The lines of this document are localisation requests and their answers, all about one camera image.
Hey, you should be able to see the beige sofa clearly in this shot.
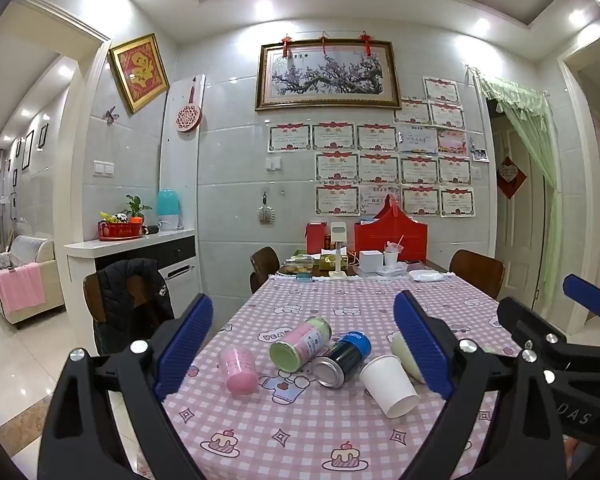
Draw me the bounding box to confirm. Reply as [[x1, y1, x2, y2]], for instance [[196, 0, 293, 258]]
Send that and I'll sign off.
[[0, 234, 66, 329]]

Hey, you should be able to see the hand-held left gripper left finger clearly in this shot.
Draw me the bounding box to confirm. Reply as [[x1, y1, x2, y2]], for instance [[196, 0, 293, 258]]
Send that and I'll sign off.
[[37, 294, 214, 480]]

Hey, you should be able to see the brown wooden chair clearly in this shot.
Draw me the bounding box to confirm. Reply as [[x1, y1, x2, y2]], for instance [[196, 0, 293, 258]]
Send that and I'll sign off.
[[83, 271, 156, 323], [449, 249, 505, 301], [250, 246, 281, 295]]

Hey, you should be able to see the white and black sideboard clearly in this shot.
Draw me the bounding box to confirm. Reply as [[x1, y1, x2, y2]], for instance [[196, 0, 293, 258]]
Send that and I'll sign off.
[[64, 229, 199, 311]]

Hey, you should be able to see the framed plum blossom painting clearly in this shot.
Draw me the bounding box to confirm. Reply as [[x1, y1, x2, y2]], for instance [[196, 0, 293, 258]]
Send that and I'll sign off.
[[254, 40, 402, 111]]

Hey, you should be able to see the blue and black can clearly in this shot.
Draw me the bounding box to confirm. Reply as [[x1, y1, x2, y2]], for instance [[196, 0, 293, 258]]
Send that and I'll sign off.
[[312, 331, 372, 389]]

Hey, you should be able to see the green sheer door curtain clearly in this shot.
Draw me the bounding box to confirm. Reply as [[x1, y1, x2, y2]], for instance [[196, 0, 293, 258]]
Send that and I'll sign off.
[[480, 76, 567, 311]]

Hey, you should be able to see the white desk stand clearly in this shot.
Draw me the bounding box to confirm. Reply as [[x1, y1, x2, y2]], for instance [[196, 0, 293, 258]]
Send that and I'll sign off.
[[328, 221, 349, 279]]

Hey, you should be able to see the red round tray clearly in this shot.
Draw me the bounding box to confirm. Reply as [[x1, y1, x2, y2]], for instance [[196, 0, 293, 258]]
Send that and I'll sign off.
[[98, 221, 144, 242]]

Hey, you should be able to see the pink plastic cup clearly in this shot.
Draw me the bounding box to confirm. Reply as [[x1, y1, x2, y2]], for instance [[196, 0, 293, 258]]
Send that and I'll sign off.
[[218, 346, 259, 395]]

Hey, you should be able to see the pink and green can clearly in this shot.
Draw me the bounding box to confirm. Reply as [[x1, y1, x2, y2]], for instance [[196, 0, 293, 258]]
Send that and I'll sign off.
[[269, 317, 332, 374]]

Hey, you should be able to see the pink checked tablecloth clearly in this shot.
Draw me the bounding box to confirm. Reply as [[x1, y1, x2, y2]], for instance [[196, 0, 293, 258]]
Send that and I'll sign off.
[[162, 272, 526, 480]]

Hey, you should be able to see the hanging wall brush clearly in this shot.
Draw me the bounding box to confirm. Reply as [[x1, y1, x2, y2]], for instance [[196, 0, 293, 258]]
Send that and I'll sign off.
[[256, 192, 276, 225]]

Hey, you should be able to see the pink round fan ornament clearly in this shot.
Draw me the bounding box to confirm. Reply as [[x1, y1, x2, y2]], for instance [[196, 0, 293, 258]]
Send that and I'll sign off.
[[176, 76, 204, 134]]

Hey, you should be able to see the white door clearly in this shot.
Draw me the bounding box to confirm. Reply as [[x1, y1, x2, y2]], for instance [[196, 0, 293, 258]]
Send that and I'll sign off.
[[495, 115, 547, 307]]

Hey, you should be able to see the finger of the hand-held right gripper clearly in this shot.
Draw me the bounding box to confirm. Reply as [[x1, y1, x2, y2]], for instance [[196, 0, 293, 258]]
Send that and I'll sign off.
[[497, 297, 600, 392], [562, 274, 600, 319]]

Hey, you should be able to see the blue and white humidifier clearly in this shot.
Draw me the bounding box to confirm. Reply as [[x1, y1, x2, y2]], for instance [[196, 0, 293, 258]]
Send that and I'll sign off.
[[156, 189, 184, 232]]

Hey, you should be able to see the black puffer jacket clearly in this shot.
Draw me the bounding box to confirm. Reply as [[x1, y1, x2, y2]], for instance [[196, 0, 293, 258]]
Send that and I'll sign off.
[[94, 258, 175, 357]]

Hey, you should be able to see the large red gift box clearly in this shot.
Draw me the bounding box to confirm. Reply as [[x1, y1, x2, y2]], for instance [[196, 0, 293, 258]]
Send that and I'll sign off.
[[355, 194, 429, 264]]

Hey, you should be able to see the red diamond door decoration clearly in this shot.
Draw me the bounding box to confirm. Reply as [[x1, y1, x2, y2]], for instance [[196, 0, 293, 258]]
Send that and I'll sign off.
[[496, 156, 528, 200]]

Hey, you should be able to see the clear food container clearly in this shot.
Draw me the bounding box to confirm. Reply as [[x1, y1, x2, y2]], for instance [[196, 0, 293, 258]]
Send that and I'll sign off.
[[280, 256, 314, 276]]

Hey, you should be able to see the white paper cup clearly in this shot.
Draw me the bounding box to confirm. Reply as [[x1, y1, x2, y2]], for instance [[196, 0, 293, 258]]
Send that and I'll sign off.
[[359, 354, 420, 419]]

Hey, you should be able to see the framed red gold embroidery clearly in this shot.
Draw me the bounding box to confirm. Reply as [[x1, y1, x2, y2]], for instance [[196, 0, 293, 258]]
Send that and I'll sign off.
[[109, 33, 171, 115]]

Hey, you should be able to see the white square box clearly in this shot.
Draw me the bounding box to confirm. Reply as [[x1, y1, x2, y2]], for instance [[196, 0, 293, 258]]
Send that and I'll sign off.
[[360, 250, 384, 275]]

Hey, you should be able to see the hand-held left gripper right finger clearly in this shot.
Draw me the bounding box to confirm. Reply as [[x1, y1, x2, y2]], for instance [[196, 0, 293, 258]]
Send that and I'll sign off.
[[393, 290, 567, 480]]

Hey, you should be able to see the group of wall certificates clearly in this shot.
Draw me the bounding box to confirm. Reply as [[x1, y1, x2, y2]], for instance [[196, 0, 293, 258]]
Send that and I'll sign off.
[[266, 76, 476, 219]]

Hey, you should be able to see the pink blanket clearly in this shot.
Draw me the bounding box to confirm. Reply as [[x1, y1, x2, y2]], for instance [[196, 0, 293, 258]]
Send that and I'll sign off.
[[0, 262, 46, 314]]

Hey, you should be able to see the pale green bowl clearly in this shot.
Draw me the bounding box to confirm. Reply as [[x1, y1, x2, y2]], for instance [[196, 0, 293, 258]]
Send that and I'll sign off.
[[391, 332, 428, 385]]

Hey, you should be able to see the small green potted plant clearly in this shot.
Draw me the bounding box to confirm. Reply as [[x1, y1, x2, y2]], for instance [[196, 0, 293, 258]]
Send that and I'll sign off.
[[125, 195, 146, 224]]

